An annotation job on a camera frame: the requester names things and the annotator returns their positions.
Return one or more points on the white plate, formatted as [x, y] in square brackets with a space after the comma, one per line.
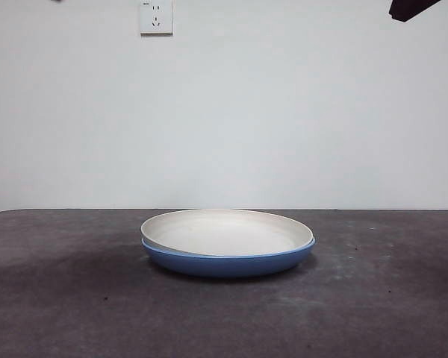
[227, 231]

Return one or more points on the blue plate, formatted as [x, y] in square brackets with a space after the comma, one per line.
[227, 264]

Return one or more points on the white wall socket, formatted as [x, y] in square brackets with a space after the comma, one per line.
[156, 18]

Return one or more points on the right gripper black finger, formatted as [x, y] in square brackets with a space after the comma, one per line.
[407, 9]

